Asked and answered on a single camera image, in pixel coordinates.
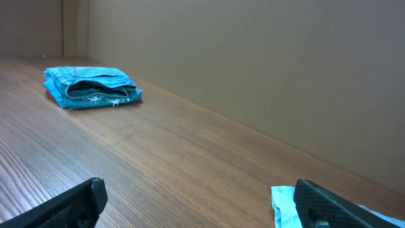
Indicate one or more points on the folded blue denim shorts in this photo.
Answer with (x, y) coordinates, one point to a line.
(82, 87)

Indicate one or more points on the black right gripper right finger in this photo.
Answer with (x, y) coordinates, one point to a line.
(318, 207)

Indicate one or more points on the light blue t-shirt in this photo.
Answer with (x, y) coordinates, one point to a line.
(284, 207)

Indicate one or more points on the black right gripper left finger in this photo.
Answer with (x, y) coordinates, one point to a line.
(77, 207)

